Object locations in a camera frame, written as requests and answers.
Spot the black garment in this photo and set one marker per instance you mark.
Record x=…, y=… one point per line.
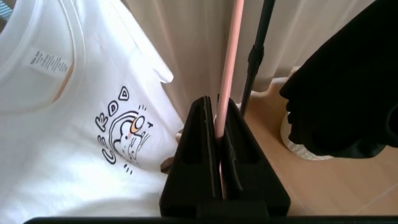
x=342, y=93

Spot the black clothes rack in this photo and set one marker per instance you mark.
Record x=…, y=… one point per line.
x=256, y=56

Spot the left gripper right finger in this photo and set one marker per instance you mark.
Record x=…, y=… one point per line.
x=258, y=183

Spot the white printed t-shirt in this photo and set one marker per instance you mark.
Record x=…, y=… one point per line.
x=62, y=140

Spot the pink clothes hanger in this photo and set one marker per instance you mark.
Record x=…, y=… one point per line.
x=63, y=84
x=231, y=56

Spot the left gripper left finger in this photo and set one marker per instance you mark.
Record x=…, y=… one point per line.
x=192, y=174

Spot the white laundry basket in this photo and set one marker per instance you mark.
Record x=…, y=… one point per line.
x=298, y=151

